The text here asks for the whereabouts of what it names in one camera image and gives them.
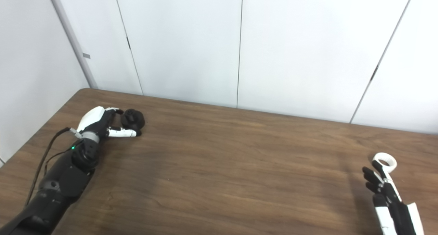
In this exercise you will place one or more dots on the small grey wall tag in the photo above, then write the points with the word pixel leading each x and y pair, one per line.
pixel 86 56

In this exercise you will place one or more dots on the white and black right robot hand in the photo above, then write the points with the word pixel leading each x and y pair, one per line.
pixel 393 211

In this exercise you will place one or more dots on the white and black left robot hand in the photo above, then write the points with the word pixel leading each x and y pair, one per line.
pixel 90 120

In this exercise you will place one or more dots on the grey wall corner post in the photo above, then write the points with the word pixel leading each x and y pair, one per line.
pixel 73 43

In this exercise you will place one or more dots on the round black part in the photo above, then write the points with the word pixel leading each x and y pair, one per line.
pixel 135 120

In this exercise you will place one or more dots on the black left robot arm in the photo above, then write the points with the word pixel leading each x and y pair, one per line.
pixel 58 187

